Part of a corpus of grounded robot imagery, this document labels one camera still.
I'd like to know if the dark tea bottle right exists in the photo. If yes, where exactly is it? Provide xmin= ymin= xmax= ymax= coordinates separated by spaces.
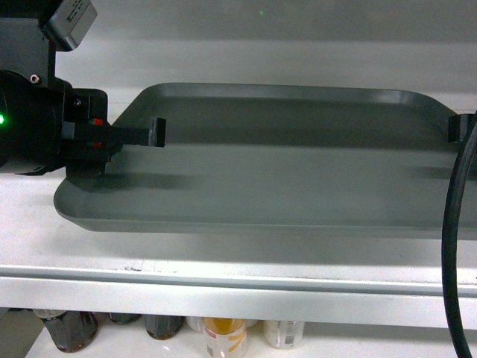
xmin=144 ymin=315 xmax=183 ymax=340

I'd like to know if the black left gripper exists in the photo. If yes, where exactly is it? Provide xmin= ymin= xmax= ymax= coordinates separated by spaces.
xmin=60 ymin=89 xmax=166 ymax=182

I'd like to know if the grey rectangular serving tray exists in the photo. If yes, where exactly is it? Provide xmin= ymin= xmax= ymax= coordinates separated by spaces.
xmin=54 ymin=83 xmax=458 ymax=234

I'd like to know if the yellow juice bottle right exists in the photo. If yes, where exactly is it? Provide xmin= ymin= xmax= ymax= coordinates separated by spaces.
xmin=263 ymin=320 xmax=305 ymax=350

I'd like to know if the dark tea bottle middle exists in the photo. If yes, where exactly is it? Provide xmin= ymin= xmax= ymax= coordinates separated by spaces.
xmin=109 ymin=313 xmax=142 ymax=324

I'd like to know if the white upper shelf board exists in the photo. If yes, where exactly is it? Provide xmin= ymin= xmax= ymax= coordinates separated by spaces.
xmin=0 ymin=175 xmax=477 ymax=331

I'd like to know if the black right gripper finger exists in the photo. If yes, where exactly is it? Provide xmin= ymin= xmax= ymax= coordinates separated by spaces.
xmin=447 ymin=113 xmax=476 ymax=143

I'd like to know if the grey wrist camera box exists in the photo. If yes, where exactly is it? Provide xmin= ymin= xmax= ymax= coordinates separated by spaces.
xmin=39 ymin=0 xmax=98 ymax=52

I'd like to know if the black cable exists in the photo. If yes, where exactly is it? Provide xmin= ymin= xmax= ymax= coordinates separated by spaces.
xmin=440 ymin=110 xmax=477 ymax=358

